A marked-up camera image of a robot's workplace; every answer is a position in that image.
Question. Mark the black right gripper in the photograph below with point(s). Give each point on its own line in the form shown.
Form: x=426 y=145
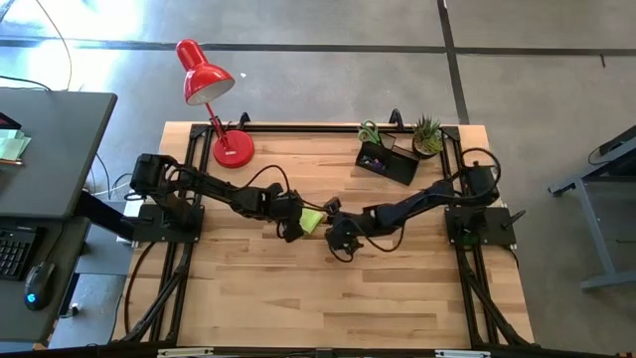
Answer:
x=358 y=226

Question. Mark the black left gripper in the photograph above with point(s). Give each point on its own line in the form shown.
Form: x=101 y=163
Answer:
x=280 y=206

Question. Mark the green sticky note pad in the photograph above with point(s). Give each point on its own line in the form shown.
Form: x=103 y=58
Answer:
x=312 y=221

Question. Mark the small teal binder clip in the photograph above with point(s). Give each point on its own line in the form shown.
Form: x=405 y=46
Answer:
x=366 y=160

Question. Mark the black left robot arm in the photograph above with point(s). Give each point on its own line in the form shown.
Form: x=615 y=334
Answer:
x=218 y=191

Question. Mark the black mesh desk organizer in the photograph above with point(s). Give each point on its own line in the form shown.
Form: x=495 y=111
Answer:
x=402 y=166

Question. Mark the red desk lamp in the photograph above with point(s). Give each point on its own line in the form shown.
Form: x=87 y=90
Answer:
x=233 y=149

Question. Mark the small potted succulent plant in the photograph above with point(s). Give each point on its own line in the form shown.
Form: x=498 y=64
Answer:
x=426 y=139

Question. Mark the white power adapter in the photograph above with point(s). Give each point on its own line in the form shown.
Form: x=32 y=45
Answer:
x=130 y=209

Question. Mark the dark grey desk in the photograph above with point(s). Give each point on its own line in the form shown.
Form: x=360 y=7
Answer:
x=59 y=149

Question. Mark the grey side table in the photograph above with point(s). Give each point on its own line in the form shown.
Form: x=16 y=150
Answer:
x=598 y=233

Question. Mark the black computer mouse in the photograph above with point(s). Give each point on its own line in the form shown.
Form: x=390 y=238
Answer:
x=40 y=283

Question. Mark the black keyboard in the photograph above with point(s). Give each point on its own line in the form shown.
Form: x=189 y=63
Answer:
x=15 y=253

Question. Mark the pencil on desk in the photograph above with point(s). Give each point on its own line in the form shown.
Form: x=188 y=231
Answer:
x=10 y=161

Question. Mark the green paper notes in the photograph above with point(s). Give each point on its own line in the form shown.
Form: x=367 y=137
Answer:
x=12 y=144

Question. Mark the dark tablet red edge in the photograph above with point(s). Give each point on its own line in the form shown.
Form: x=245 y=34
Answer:
x=7 y=122

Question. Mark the black aluminium table frame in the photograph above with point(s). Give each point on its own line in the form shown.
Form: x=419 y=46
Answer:
x=323 y=128

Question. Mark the black frame bracket hook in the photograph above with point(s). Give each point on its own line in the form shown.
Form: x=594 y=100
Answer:
x=396 y=119
x=244 y=122

